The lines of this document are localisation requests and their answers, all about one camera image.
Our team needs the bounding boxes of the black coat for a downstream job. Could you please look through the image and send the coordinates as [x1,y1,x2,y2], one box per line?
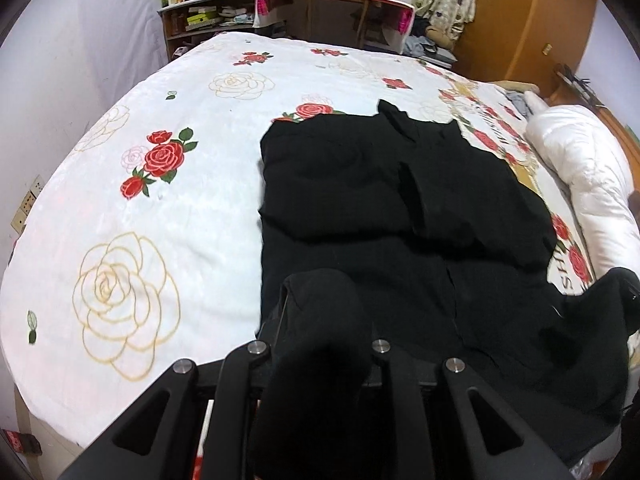
[250,102,639,479]

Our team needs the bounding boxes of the wooden desk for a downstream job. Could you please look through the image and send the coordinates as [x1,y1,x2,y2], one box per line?
[254,0,414,54]

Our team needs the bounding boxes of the white folded duvet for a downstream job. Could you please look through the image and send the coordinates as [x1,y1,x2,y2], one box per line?
[524,91,639,276]

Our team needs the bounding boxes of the rose print bed sheet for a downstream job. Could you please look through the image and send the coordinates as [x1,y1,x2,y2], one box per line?
[1,32,594,446]

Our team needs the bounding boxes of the wooden shelf with items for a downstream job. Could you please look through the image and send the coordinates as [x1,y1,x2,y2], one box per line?
[157,0,256,61]

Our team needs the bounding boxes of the pile of clothes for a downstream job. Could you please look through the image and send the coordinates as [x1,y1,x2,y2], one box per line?
[402,16,458,68]

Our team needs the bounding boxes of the wooden headboard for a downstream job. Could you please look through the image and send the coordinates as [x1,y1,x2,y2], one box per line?
[544,80,639,165]

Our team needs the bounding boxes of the orange wooden wardrobe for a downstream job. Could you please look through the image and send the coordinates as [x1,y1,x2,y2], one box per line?
[454,0,598,98]

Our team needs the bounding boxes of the wall power sockets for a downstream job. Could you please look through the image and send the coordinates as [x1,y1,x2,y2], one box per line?
[11,176,44,234]

